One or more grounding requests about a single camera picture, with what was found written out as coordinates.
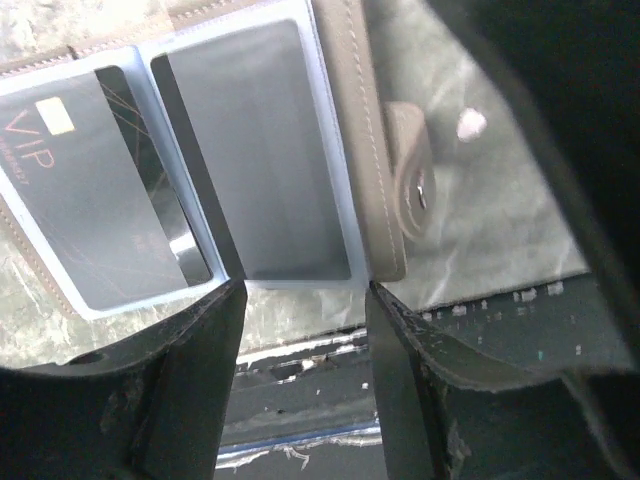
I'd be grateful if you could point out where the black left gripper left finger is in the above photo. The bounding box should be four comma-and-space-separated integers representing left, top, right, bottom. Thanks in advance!
1, 281, 247, 479

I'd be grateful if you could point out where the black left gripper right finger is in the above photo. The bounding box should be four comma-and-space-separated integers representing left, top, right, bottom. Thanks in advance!
367, 279, 639, 479

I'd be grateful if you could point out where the grey card holder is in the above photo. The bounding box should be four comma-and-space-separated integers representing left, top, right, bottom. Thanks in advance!
1, 1, 435, 319

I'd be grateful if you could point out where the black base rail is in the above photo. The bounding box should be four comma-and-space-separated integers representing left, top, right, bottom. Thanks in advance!
214, 272, 631, 480

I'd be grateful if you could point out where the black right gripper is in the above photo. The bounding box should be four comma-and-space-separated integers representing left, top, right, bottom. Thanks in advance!
432, 1, 639, 349

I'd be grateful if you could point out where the grey silver card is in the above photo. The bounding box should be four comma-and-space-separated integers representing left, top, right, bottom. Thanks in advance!
150, 20, 351, 281

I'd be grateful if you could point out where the black VIP card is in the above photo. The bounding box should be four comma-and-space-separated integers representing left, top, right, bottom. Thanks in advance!
1, 64, 212, 311

